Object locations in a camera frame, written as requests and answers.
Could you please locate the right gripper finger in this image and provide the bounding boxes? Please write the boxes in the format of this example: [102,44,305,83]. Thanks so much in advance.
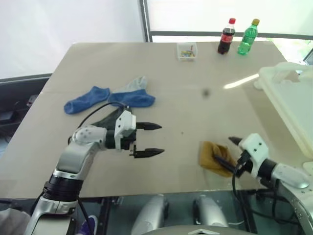
[228,136,244,147]
[214,154,237,172]

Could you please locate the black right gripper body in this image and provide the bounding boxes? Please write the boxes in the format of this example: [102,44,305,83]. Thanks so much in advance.
[235,150,254,178]

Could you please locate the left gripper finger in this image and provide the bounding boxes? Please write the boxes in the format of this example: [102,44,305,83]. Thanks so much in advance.
[136,121,163,131]
[133,148,165,160]

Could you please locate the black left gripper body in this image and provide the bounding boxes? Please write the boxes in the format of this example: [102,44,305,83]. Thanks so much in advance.
[121,130,137,157]

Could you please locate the mustard yellow sock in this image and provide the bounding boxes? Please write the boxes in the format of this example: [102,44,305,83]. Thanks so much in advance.
[199,140,238,178]

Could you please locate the white plastic bin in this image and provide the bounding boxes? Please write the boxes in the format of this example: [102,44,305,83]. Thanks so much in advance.
[253,61,313,172]

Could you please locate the small clear plastic container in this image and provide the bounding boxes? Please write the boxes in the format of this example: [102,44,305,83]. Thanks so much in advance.
[176,42,199,63]

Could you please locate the dark green sock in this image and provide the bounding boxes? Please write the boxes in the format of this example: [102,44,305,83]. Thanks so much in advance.
[93,108,123,129]

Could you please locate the blue sock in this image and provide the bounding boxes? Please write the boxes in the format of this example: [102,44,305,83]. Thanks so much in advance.
[64,85,111,115]
[107,88,156,109]

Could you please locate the light grey sock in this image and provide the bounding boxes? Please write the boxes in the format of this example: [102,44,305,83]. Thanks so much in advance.
[118,75,149,94]

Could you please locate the silver rounded robot leg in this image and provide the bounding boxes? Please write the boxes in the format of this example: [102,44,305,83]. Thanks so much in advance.
[191,194,229,235]
[130,194,170,235]

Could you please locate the dark grey robot torso edge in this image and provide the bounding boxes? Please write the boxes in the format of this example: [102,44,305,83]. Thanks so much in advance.
[146,225,248,235]

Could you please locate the colourful small pieces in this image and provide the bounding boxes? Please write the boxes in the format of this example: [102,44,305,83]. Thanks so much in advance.
[180,45,196,59]

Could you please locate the purple shoe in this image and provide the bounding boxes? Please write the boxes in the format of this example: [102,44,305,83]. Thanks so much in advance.
[79,215,99,235]

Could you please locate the green bottle yellow cap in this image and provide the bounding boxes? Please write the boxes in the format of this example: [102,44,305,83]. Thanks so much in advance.
[237,18,261,56]

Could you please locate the cola bottle red cap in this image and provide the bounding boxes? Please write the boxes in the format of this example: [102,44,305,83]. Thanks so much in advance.
[217,17,237,55]

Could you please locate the black furniture beside table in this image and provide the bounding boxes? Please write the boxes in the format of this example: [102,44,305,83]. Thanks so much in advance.
[0,72,53,143]

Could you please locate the grey trouser leg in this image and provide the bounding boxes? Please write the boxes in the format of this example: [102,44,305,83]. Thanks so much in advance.
[0,208,32,235]

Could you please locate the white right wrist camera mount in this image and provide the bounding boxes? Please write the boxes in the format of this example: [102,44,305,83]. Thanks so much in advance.
[238,133,269,178]

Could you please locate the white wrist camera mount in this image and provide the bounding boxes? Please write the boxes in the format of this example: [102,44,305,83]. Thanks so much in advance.
[238,133,269,178]
[114,110,137,151]

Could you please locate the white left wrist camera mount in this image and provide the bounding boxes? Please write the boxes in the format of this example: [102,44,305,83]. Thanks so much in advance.
[114,110,137,151]

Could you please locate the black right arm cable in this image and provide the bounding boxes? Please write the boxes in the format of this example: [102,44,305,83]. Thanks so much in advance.
[231,156,304,225]

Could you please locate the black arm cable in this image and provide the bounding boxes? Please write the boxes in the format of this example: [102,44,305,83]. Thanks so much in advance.
[231,156,304,225]
[79,101,131,131]

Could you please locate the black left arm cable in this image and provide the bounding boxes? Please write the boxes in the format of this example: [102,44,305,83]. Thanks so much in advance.
[79,101,131,131]

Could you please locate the grey window frame rail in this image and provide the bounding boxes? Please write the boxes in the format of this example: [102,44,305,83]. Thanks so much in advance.
[150,30,313,40]

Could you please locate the grey metal post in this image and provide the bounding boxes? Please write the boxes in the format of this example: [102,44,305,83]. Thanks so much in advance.
[138,0,153,43]

